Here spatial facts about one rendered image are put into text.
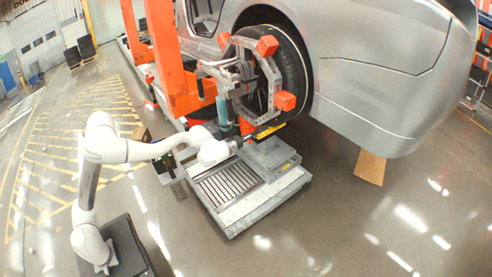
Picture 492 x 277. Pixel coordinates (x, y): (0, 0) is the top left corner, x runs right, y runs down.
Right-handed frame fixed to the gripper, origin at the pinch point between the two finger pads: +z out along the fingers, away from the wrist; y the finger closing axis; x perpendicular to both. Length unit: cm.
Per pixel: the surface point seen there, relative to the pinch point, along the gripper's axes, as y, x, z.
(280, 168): -35, -35, 20
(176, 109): -47, 43, -30
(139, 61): -185, 178, -26
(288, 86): 25.2, 13.8, 10.7
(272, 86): 23.5, 17.1, 2.4
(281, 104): 23.1, 6.7, 2.4
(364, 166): -13, -76, 91
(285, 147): -36, -22, 34
